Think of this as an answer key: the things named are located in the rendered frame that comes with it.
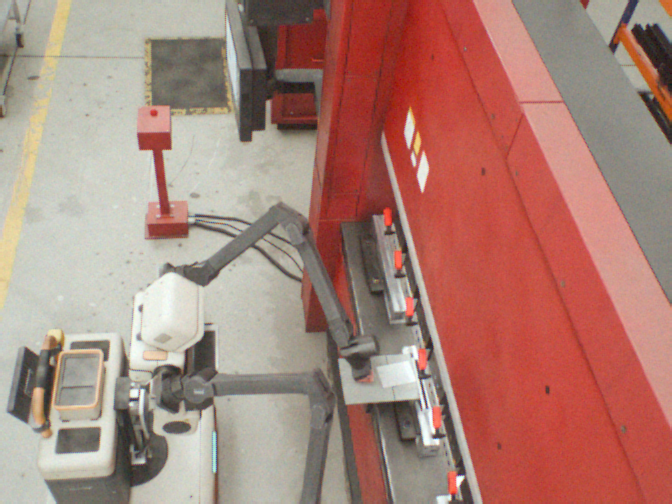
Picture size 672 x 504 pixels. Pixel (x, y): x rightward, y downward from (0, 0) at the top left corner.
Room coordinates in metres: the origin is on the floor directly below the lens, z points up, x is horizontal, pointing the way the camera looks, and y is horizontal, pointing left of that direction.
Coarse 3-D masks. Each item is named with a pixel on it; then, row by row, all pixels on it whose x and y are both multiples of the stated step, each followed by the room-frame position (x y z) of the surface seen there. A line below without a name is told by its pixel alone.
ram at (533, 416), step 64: (448, 64) 1.70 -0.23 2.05; (384, 128) 2.15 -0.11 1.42; (448, 128) 1.58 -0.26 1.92; (448, 192) 1.47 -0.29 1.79; (512, 192) 1.17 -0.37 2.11; (448, 256) 1.35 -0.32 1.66; (512, 256) 1.07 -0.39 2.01; (448, 320) 1.22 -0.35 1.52; (512, 320) 0.97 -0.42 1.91; (512, 384) 0.87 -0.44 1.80; (576, 384) 0.73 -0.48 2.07; (512, 448) 0.77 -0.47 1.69; (576, 448) 0.64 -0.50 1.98
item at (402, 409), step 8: (408, 400) 1.30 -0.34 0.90; (400, 408) 1.26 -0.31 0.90; (408, 408) 1.26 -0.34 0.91; (400, 416) 1.23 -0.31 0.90; (408, 416) 1.23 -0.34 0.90; (400, 424) 1.20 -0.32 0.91; (400, 432) 1.17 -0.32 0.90; (408, 432) 1.17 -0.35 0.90; (400, 440) 1.15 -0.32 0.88; (408, 440) 1.15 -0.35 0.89
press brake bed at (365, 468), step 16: (336, 272) 2.08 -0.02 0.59; (336, 288) 2.04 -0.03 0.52; (352, 304) 1.76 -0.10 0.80; (352, 320) 1.72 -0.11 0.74; (336, 352) 1.99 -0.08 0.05; (336, 368) 1.90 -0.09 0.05; (336, 384) 1.81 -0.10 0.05; (352, 416) 1.46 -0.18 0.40; (368, 416) 1.30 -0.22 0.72; (352, 432) 1.42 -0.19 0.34; (368, 432) 1.26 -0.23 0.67; (352, 448) 1.48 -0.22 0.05; (368, 448) 1.22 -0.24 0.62; (352, 464) 1.41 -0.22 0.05; (368, 464) 1.18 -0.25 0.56; (352, 480) 1.33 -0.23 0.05; (368, 480) 1.14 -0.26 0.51; (384, 480) 1.03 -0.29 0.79; (352, 496) 1.26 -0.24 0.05; (368, 496) 1.10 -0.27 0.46; (384, 496) 0.99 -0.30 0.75
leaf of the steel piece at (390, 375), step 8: (376, 368) 1.34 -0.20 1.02; (384, 368) 1.35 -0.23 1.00; (392, 368) 1.36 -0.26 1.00; (400, 368) 1.36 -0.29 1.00; (384, 376) 1.32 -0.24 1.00; (392, 376) 1.33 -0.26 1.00; (400, 376) 1.33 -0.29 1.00; (384, 384) 1.29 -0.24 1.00; (392, 384) 1.29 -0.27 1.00; (400, 384) 1.30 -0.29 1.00
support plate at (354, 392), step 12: (372, 360) 1.38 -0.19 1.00; (384, 360) 1.39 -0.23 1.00; (396, 360) 1.39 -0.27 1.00; (408, 360) 1.40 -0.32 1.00; (348, 372) 1.32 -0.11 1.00; (348, 384) 1.27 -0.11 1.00; (360, 384) 1.28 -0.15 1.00; (372, 384) 1.28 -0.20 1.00; (408, 384) 1.30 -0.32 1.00; (348, 396) 1.22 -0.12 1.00; (360, 396) 1.23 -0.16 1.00; (372, 396) 1.24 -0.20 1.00; (384, 396) 1.24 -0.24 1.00; (396, 396) 1.25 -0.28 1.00; (408, 396) 1.26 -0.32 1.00
